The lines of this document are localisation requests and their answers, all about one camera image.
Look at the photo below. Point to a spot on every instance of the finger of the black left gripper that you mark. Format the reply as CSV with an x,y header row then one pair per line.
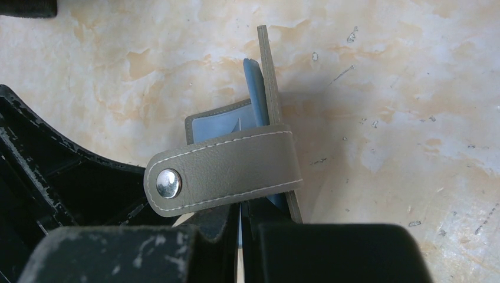
x,y
49,181

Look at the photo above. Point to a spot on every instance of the black floral pillow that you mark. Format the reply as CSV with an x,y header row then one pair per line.
x,y
29,8

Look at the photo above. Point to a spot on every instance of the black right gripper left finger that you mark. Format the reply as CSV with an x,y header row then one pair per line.
x,y
201,249

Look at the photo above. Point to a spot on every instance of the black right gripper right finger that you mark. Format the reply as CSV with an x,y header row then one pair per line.
x,y
276,249

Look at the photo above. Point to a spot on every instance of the grey leather card holder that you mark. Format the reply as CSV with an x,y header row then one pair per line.
x,y
240,152

